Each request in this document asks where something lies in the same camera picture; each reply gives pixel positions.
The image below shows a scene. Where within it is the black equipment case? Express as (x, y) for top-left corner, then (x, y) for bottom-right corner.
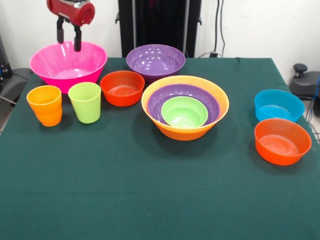
(0, 34), (13, 79)

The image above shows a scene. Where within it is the green cup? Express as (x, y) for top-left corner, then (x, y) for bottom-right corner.
(67, 81), (102, 124)

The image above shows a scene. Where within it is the blue cable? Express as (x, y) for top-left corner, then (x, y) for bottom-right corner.
(306, 74), (320, 141)

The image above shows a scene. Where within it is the large pink bowl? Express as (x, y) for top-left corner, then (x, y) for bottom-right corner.
(29, 40), (109, 95)

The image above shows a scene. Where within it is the small red bowl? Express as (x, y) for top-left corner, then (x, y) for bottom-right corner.
(99, 70), (146, 108)
(254, 118), (312, 166)

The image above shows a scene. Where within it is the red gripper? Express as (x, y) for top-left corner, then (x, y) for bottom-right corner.
(46, 0), (96, 53)

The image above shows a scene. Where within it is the small blue bowl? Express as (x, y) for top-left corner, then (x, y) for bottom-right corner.
(254, 89), (306, 123)

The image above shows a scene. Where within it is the large orange bowl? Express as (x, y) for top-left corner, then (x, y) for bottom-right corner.
(140, 74), (230, 142)

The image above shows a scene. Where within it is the orange cup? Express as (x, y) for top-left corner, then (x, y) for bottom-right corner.
(26, 84), (63, 127)

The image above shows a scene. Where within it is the grey floor stand base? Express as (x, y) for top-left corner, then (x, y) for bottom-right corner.
(289, 63), (320, 101)
(0, 67), (31, 106)

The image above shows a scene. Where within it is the small green bowl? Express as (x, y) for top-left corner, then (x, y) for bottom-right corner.
(160, 96), (209, 128)

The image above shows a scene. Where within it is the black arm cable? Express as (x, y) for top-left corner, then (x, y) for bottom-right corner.
(213, 0), (221, 54)
(219, 0), (226, 58)

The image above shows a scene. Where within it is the purple bowl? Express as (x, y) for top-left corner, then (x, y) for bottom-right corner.
(146, 83), (221, 126)
(125, 44), (187, 82)

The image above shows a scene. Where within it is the dark green tablecloth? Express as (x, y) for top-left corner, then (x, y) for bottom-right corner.
(0, 57), (320, 240)

